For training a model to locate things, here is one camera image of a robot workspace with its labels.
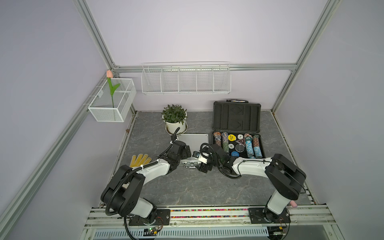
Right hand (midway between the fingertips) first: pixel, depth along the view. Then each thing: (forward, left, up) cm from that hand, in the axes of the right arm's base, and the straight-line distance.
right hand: (198, 155), depth 89 cm
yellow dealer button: (+16, -23, -4) cm, 28 cm away
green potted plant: (+23, +15, +12) cm, 30 cm away
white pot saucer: (+23, +22, -7) cm, 33 cm away
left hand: (+4, +10, -1) cm, 11 cm away
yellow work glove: (0, +37, -6) cm, 38 cm away
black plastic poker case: (+22, -27, -3) cm, 35 cm away
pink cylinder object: (-26, -48, -3) cm, 54 cm away
